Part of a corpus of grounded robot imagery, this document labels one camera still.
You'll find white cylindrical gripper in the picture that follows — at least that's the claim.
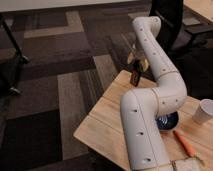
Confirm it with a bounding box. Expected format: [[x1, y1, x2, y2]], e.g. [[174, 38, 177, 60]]
[[127, 43, 149, 72]]

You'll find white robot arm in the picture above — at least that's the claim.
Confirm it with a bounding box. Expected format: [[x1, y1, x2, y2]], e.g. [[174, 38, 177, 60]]
[[120, 16, 187, 170]]

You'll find black office chair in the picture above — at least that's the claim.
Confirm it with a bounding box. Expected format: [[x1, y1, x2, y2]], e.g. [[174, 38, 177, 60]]
[[149, 0, 213, 55]]

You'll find blue patterned bowl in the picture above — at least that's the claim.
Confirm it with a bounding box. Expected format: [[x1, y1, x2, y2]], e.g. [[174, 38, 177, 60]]
[[155, 112, 179, 131]]

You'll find white paper cup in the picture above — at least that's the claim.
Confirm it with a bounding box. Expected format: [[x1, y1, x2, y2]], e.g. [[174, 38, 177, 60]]
[[192, 99, 213, 125]]

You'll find light wooden table corner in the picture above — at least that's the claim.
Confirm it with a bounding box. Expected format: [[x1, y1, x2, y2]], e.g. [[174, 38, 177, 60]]
[[184, 0, 213, 24]]

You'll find orange carrot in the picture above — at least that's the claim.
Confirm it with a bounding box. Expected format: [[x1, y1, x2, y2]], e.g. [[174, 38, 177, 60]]
[[173, 131, 196, 157]]

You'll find slice of bread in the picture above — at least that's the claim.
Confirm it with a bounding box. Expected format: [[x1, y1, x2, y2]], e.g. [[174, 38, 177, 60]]
[[172, 157, 205, 171]]

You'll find black chair base left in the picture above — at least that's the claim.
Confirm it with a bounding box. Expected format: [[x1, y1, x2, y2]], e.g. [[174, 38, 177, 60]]
[[0, 13, 29, 95]]

